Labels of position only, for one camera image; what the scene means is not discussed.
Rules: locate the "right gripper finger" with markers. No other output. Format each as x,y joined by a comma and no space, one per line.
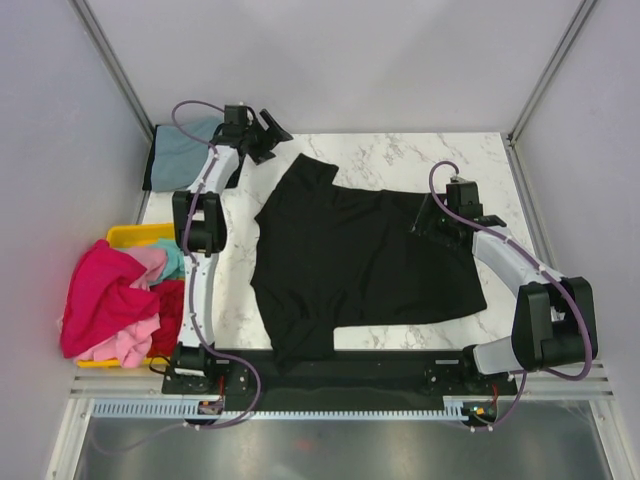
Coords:
421,222
490,220

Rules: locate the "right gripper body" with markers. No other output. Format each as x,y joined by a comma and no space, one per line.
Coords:
439,228

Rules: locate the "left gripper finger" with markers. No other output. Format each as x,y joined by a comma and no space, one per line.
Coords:
261,152
273,134

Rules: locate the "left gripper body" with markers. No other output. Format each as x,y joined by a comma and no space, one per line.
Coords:
253,135

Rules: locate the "black t-shirt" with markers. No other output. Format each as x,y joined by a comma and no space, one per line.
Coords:
147,170
329,257

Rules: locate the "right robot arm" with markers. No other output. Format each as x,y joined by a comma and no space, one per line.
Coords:
553,329

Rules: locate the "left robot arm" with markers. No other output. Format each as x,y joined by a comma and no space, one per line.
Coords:
200,230

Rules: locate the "folded light blue t-shirt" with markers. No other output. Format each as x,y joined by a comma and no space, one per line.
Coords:
180,155

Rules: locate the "folded black t-shirt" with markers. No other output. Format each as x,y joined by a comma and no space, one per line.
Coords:
147,170

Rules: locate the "teal t-shirt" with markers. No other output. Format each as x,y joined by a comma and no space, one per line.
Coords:
174,267

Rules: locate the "yellow plastic bin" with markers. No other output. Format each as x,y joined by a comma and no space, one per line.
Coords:
126,236

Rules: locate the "red t-shirt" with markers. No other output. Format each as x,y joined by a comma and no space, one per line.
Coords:
171,304

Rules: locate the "magenta t-shirt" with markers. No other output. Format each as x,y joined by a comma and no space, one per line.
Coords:
107,294

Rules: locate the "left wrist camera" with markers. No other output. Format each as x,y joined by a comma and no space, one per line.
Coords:
236,115

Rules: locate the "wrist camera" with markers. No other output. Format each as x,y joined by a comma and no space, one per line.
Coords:
463,198
236,115

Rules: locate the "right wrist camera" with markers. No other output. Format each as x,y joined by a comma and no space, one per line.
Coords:
463,198

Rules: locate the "left aluminium frame post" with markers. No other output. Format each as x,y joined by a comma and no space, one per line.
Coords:
99,39

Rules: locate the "aluminium frame post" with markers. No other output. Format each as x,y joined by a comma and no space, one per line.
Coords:
552,67
99,39

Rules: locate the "right aluminium frame post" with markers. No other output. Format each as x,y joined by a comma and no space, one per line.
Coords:
552,67

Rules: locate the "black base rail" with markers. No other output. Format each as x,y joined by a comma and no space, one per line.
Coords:
356,378

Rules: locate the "white cable duct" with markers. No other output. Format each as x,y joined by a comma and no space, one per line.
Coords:
195,410

